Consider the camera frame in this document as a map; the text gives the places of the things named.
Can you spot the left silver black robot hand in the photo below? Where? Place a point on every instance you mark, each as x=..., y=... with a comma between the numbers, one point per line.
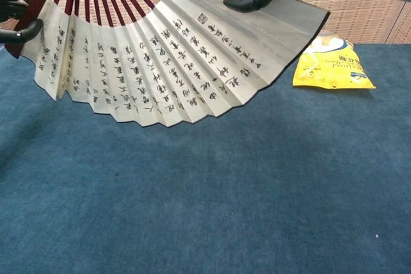
x=16, y=1

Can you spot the teal table cover cloth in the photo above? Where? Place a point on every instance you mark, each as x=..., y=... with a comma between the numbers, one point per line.
x=192, y=190

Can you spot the red folding paper fan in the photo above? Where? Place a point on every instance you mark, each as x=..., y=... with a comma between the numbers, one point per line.
x=180, y=72

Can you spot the yellow snack bag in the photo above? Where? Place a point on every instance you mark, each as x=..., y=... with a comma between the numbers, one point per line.
x=330, y=72

